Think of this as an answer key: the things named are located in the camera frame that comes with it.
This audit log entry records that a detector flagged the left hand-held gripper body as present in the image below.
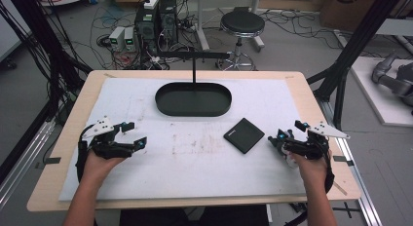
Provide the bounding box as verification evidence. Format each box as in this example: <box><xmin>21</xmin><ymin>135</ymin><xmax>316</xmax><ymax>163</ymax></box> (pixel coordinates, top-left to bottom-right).
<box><xmin>81</xmin><ymin>115</ymin><xmax>134</xmax><ymax>161</ymax></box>

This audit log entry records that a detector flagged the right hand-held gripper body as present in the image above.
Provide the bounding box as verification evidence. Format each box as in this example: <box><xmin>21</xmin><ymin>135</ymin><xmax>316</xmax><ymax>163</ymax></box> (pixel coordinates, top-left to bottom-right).
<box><xmin>284</xmin><ymin>121</ymin><xmax>352</xmax><ymax>161</ymax></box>

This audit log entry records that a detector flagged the person's left hand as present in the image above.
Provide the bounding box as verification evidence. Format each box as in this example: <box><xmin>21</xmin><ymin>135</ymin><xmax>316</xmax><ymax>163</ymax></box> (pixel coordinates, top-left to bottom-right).
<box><xmin>82</xmin><ymin>150</ymin><xmax>128</xmax><ymax>185</ymax></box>

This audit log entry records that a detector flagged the person's right hand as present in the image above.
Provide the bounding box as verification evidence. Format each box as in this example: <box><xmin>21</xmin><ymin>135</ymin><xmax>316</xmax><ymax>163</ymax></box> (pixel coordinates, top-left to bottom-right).
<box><xmin>282</xmin><ymin>147</ymin><xmax>329</xmax><ymax>189</ymax></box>

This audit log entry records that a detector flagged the black square wallet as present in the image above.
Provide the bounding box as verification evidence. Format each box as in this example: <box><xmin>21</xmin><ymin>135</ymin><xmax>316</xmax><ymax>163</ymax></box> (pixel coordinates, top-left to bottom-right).
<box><xmin>222</xmin><ymin>117</ymin><xmax>266</xmax><ymax>155</ymax></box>

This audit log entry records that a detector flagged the white table mat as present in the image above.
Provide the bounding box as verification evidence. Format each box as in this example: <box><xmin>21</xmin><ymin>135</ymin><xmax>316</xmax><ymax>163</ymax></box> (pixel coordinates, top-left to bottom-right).
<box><xmin>58</xmin><ymin>77</ymin><xmax>308</xmax><ymax>202</ymax></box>

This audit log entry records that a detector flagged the black oval tray stand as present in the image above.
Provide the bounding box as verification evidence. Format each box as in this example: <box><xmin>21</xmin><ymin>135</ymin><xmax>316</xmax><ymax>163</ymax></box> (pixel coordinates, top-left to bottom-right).
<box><xmin>154</xmin><ymin>51</ymin><xmax>234</xmax><ymax>118</ymax></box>

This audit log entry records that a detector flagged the white floor platform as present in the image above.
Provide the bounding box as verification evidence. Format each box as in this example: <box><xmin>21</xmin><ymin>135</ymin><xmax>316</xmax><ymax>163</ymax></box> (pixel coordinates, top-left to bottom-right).
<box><xmin>350</xmin><ymin>56</ymin><xmax>413</xmax><ymax>128</ymax></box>

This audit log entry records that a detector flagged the grey power supply unit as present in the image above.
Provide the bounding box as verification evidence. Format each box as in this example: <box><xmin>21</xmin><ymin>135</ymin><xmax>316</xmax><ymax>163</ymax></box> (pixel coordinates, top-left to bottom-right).
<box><xmin>108</xmin><ymin>25</ymin><xmax>126</xmax><ymax>53</ymax></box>
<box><xmin>123</xmin><ymin>26</ymin><xmax>137</xmax><ymax>53</ymax></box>

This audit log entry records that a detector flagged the person's dark clothing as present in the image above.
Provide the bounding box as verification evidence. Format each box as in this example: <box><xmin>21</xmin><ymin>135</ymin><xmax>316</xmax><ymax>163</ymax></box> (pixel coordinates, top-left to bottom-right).
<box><xmin>94</xmin><ymin>205</ymin><xmax>271</xmax><ymax>226</ymax></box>

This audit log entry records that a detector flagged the black computer tower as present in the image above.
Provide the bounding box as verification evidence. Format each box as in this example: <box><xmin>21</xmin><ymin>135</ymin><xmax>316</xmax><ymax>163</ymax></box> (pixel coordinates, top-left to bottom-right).
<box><xmin>133</xmin><ymin>1</ymin><xmax>161</xmax><ymax>55</ymax></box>
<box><xmin>158</xmin><ymin>0</ymin><xmax>179</xmax><ymax>52</ymax></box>

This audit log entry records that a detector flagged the black round stool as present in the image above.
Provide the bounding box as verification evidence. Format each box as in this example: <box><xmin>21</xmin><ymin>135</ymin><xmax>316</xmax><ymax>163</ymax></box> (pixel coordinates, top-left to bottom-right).
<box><xmin>215</xmin><ymin>10</ymin><xmax>267</xmax><ymax>72</ymax></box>

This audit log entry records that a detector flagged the white box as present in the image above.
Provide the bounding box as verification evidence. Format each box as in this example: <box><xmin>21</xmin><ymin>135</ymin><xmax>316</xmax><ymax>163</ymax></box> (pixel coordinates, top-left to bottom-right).
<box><xmin>143</xmin><ymin>0</ymin><xmax>161</xmax><ymax>11</ymax></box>

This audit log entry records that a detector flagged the white table leg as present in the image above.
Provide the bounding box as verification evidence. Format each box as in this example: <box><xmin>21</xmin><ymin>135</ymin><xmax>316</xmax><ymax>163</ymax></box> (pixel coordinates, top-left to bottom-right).
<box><xmin>194</xmin><ymin>0</ymin><xmax>210</xmax><ymax>52</ymax></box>

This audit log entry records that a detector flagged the cardboard box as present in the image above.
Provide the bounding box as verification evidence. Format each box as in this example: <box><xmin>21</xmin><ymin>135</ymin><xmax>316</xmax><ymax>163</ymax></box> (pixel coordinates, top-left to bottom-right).
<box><xmin>319</xmin><ymin>0</ymin><xmax>413</xmax><ymax>33</ymax></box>

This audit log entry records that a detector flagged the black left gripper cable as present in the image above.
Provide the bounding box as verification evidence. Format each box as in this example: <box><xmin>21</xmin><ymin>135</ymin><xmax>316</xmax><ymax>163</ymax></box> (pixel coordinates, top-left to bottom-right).
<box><xmin>75</xmin><ymin>123</ymin><xmax>99</xmax><ymax>184</ymax></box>

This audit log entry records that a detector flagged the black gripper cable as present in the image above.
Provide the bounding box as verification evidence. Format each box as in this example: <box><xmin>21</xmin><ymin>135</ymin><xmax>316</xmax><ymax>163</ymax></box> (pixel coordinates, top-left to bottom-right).
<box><xmin>323</xmin><ymin>144</ymin><xmax>336</xmax><ymax>195</ymax></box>
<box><xmin>75</xmin><ymin>123</ymin><xmax>99</xmax><ymax>184</ymax></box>

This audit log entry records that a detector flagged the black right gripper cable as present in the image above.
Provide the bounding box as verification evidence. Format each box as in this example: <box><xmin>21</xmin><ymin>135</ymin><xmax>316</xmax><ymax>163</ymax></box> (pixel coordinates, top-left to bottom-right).
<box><xmin>323</xmin><ymin>144</ymin><xmax>336</xmax><ymax>195</ymax></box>

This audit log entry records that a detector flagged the black metal frame post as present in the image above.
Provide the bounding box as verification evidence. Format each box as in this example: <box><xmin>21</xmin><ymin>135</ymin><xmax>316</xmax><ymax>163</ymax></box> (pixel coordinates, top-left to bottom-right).
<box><xmin>4</xmin><ymin>0</ymin><xmax>94</xmax><ymax>123</ymax></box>
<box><xmin>306</xmin><ymin>0</ymin><xmax>408</xmax><ymax>132</ymax></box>

